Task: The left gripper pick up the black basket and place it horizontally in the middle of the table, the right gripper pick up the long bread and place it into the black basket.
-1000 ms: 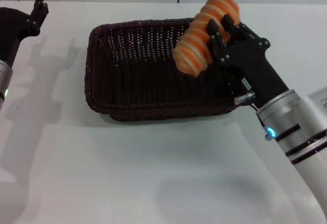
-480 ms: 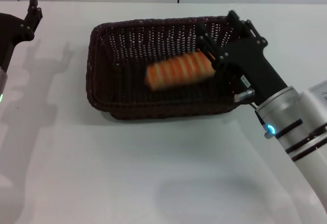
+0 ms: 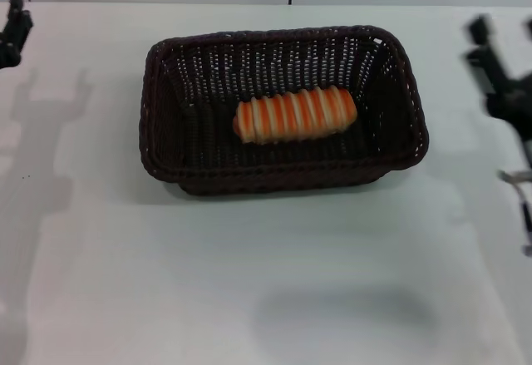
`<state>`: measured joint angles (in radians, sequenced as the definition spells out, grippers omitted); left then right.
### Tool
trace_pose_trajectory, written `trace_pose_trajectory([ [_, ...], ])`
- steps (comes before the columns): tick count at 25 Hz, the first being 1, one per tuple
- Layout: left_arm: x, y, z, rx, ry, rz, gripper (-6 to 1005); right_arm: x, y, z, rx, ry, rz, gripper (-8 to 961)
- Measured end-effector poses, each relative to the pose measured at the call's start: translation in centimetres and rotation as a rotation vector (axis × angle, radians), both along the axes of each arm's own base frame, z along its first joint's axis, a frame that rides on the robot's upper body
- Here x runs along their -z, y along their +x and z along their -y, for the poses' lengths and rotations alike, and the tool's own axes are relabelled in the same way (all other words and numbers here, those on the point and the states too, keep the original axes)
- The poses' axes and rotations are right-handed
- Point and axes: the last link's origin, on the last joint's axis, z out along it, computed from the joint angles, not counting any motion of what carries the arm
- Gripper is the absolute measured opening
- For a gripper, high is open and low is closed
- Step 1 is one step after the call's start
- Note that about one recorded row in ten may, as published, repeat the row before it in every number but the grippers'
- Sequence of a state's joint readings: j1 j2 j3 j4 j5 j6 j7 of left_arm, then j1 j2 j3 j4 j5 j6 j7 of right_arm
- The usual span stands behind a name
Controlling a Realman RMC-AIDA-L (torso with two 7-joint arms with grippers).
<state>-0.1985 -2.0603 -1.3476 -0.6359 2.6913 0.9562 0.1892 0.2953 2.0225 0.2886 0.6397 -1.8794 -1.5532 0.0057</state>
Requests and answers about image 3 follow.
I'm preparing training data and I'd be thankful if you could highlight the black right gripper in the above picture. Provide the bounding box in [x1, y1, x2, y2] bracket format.
[464, 13, 532, 163]

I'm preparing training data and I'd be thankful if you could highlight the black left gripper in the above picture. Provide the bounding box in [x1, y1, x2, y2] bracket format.
[0, 0, 34, 71]

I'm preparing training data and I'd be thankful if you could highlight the orange striped bread roll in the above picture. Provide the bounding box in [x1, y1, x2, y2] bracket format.
[233, 85, 359, 146]

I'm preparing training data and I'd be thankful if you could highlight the black wicker basket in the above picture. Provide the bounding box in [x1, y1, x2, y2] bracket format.
[140, 25, 431, 198]

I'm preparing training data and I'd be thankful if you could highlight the right arm cable with plug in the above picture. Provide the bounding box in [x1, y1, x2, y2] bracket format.
[498, 168, 532, 259]

